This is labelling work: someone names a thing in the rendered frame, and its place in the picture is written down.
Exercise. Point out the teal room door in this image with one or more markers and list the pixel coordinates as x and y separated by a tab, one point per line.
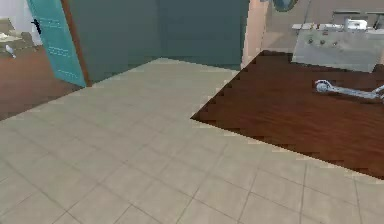
56	40

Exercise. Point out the grey bathtub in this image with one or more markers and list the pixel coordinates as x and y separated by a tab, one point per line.
336	50

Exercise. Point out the round wall mirror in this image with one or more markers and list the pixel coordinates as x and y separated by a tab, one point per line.
284	4

